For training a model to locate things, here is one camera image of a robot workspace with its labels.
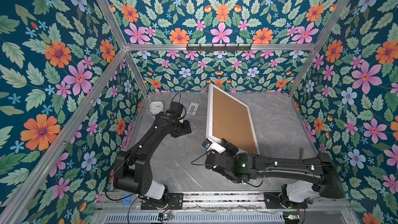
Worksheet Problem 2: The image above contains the brown cardboard backing board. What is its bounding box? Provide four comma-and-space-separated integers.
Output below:
212, 86, 258, 155

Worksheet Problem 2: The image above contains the white picture frame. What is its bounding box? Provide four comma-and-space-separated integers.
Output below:
205, 82, 261, 155

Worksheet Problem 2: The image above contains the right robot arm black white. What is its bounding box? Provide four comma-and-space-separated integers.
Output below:
202, 139, 345, 203

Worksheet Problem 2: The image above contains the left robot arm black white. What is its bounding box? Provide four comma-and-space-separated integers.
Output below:
113, 110, 191, 200

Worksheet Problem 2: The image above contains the white round device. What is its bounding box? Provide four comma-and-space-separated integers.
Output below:
149, 101, 164, 115

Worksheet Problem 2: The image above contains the blue binder clip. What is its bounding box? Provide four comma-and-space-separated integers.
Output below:
122, 194, 132, 206

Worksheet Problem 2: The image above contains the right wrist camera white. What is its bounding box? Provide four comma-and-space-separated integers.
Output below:
202, 139, 226, 154

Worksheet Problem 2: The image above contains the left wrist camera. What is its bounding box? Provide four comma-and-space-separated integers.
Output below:
169, 101, 184, 120

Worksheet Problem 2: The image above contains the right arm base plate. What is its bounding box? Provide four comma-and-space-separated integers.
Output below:
263, 192, 308, 209

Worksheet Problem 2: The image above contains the white cable duct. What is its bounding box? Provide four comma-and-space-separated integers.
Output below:
104, 212, 285, 224

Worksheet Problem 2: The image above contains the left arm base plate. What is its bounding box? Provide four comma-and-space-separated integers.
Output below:
141, 193, 184, 211

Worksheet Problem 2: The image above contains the black hook rail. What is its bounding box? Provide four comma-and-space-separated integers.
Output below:
186, 44, 252, 52

